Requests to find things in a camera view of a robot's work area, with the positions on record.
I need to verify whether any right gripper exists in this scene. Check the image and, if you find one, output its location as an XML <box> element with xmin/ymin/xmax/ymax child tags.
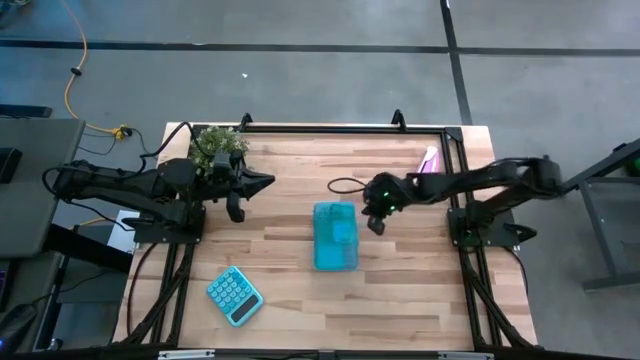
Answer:
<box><xmin>362</xmin><ymin>172</ymin><xmax>416</xmax><ymax>236</ymax></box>

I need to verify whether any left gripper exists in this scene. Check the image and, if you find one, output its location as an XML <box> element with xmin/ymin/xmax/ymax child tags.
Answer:
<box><xmin>204</xmin><ymin>164</ymin><xmax>276</xmax><ymax>224</ymax></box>

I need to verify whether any clear plastic storage box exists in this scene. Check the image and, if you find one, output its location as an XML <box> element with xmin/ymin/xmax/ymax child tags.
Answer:
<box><xmin>313</xmin><ymin>201</ymin><xmax>360</xmax><ymax>272</ymax></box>

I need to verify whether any pink white packet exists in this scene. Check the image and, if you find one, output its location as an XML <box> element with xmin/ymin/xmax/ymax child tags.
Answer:
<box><xmin>417</xmin><ymin>145</ymin><xmax>442</xmax><ymax>175</ymax></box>

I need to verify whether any green potted artificial plant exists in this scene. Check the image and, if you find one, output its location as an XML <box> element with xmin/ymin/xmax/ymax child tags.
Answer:
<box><xmin>188</xmin><ymin>124</ymin><xmax>250</xmax><ymax>174</ymax></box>

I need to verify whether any teal calculator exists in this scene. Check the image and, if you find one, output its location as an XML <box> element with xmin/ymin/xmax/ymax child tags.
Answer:
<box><xmin>206</xmin><ymin>265</ymin><xmax>265</xmax><ymax>329</ymax></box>

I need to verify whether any white paper sheet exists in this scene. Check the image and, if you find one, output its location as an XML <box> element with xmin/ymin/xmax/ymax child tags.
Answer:
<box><xmin>107</xmin><ymin>209</ymin><xmax>141</xmax><ymax>254</ymax></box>

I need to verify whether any black diagonal desk beam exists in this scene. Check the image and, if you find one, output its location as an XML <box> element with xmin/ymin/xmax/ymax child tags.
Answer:
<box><xmin>44</xmin><ymin>224</ymin><xmax>134</xmax><ymax>274</ymax></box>

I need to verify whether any grey desk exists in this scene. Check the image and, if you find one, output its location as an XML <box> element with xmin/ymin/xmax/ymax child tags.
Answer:
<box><xmin>0</xmin><ymin>117</ymin><xmax>86</xmax><ymax>259</ymax></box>

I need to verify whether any black flat bar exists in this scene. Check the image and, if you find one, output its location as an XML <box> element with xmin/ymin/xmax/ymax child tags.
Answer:
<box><xmin>0</xmin><ymin>103</ymin><xmax>54</xmax><ymax>120</ymax></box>

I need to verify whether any black device on desk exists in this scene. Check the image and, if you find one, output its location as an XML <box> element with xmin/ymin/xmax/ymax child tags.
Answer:
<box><xmin>0</xmin><ymin>147</ymin><xmax>24</xmax><ymax>185</ymax></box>

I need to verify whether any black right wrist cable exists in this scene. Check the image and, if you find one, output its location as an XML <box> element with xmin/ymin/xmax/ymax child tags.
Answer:
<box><xmin>327</xmin><ymin>176</ymin><xmax>370</xmax><ymax>197</ymax></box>

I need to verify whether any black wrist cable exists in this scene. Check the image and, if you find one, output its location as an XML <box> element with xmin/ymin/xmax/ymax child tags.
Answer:
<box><xmin>41</xmin><ymin>121</ymin><xmax>207</xmax><ymax>201</ymax></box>
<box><xmin>327</xmin><ymin>176</ymin><xmax>370</xmax><ymax>197</ymax></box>

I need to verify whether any black aluminium rig frame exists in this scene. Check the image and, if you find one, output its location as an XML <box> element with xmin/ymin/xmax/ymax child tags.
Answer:
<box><xmin>113</xmin><ymin>108</ymin><xmax>540</xmax><ymax>351</ymax></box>

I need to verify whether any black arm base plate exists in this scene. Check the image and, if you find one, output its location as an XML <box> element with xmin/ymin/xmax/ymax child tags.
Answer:
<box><xmin>447</xmin><ymin>207</ymin><xmax>521</xmax><ymax>249</ymax></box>
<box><xmin>133</xmin><ymin>219</ymin><xmax>207</xmax><ymax>245</ymax></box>

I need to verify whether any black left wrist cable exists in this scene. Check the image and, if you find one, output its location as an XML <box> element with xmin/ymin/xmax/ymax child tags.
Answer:
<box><xmin>41</xmin><ymin>121</ymin><xmax>207</xmax><ymax>201</ymax></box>

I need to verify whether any yellow power cable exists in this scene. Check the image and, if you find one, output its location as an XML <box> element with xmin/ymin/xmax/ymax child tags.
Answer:
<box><xmin>59</xmin><ymin>0</ymin><xmax>132</xmax><ymax>141</ymax></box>

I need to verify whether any silver metal bracket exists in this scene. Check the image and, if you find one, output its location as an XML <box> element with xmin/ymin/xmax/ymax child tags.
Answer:
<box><xmin>437</xmin><ymin>351</ymin><xmax>494</xmax><ymax>360</ymax></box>
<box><xmin>157</xmin><ymin>349</ymin><xmax>216</xmax><ymax>360</ymax></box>

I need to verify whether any grey metal table frame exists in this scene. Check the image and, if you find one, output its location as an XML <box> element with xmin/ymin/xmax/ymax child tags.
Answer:
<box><xmin>562</xmin><ymin>137</ymin><xmax>640</xmax><ymax>291</ymax></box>

